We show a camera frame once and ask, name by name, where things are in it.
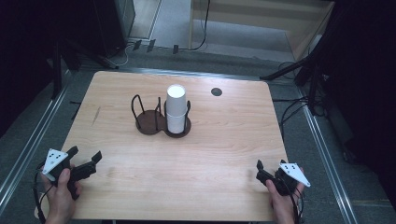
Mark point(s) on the black metal stand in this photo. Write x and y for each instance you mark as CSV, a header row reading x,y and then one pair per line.
x,y
57,77
286,70

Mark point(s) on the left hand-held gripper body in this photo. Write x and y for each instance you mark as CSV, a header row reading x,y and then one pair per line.
x,y
54,158

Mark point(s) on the dark cabinet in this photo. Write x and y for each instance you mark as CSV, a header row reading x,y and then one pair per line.
x,y
112,28

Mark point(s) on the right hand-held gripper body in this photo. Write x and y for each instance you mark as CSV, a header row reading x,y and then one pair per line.
x,y
294,172

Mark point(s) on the person's left hand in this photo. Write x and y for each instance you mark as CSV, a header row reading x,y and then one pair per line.
x,y
60,202

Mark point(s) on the black round table grommet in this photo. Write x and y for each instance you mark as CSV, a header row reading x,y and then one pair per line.
x,y
216,91

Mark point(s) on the light wooden furniture frame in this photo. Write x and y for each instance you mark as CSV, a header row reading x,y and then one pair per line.
x,y
249,14

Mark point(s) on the aluminium floor rail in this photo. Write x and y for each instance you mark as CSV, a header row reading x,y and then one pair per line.
x,y
34,137
327,161

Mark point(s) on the white paper cup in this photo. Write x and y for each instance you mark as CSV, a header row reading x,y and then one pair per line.
x,y
176,99
175,124

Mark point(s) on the person's right hand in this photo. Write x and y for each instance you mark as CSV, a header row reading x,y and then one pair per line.
x,y
283,208

